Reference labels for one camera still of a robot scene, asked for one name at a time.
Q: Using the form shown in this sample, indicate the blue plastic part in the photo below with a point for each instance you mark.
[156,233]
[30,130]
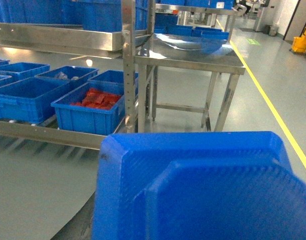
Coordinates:
[230,185]

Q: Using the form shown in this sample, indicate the blue bin rear right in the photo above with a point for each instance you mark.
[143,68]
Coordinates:
[115,77]

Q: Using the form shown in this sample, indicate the blue bin with red wrap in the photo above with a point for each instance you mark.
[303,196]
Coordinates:
[89,120]

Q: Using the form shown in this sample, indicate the blue bin with clear bag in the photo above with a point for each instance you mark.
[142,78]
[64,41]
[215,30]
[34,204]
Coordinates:
[84,73]

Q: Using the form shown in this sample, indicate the empty blue bin front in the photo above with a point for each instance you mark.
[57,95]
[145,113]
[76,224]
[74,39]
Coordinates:
[30,99]

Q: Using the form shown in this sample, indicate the steel shelf rack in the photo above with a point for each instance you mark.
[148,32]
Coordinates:
[137,76]

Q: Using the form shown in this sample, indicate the small steel table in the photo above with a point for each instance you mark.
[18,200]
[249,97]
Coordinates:
[189,61]

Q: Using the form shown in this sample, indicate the red bubble wrap pile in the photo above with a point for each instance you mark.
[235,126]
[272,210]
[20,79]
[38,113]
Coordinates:
[98,99]

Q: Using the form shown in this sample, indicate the clear plastic bag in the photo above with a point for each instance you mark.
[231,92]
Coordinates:
[62,76]

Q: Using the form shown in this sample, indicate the far steel cart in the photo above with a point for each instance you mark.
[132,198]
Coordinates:
[206,11]

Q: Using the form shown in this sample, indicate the yellow mop bucket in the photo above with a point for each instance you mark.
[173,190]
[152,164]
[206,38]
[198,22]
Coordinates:
[299,43]

